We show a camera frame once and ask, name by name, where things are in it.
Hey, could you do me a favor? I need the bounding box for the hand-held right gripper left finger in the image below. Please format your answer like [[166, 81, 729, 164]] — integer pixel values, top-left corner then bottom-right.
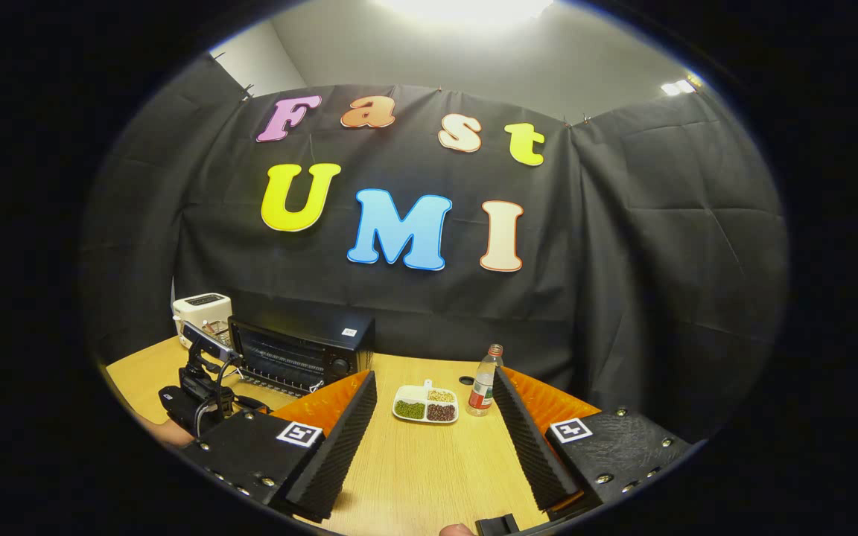
[[179, 370, 378, 522]]

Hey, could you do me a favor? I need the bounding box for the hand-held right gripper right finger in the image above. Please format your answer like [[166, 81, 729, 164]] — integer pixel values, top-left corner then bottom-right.
[[492, 366, 698, 522]]

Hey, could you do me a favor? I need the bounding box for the black electric oven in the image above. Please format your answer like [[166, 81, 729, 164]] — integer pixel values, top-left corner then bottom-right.
[[228, 309, 376, 398]]

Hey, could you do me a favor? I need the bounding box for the clear glass container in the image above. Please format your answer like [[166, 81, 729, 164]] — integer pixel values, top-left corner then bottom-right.
[[202, 319, 235, 349]]

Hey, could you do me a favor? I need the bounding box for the clear plastic bottle red label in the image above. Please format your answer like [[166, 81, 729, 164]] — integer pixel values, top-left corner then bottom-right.
[[468, 344, 506, 418]]

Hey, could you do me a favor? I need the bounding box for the white toaster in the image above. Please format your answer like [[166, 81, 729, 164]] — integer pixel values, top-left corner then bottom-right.
[[171, 293, 233, 349]]

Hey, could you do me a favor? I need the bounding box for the white divided dish of beans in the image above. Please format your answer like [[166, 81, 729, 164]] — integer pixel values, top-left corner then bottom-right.
[[392, 380, 460, 425]]

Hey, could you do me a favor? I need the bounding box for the black backdrop cloth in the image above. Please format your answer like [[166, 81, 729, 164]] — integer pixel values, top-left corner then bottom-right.
[[79, 52, 791, 440]]

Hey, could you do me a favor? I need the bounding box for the large ceiling light panel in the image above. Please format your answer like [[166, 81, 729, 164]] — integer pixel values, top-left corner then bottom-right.
[[377, 0, 553, 23]]

